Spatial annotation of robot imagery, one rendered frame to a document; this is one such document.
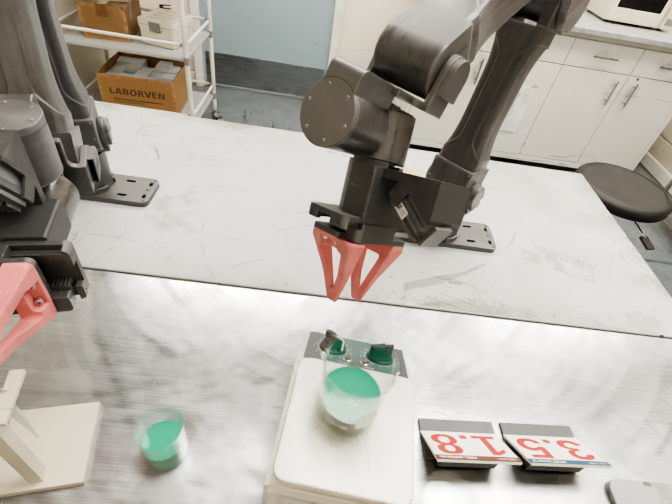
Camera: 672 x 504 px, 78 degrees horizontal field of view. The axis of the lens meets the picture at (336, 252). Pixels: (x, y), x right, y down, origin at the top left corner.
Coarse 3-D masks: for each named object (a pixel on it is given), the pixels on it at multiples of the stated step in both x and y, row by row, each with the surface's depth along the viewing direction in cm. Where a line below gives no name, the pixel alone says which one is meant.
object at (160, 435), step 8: (160, 424) 42; (168, 424) 42; (176, 424) 42; (152, 432) 41; (160, 432) 41; (168, 432) 41; (176, 432) 41; (144, 440) 40; (152, 440) 40; (160, 440) 40; (168, 440) 41; (152, 448) 40; (160, 448) 40
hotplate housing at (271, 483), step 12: (300, 348) 48; (300, 360) 45; (408, 372) 47; (288, 396) 42; (276, 444) 38; (276, 480) 36; (264, 492) 37; (276, 492) 35; (288, 492) 35; (300, 492) 36; (312, 492) 35
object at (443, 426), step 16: (432, 432) 47; (448, 432) 48; (464, 432) 48; (480, 432) 48; (432, 448) 44; (448, 464) 44; (464, 464) 45; (480, 464) 45; (496, 464) 45; (512, 464) 43
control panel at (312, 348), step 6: (312, 336) 51; (318, 336) 51; (324, 336) 51; (312, 342) 49; (318, 342) 49; (306, 348) 47; (312, 348) 48; (318, 348) 48; (306, 354) 46; (312, 354) 46; (318, 354) 46; (402, 354) 51; (402, 360) 49; (402, 366) 48; (402, 372) 46
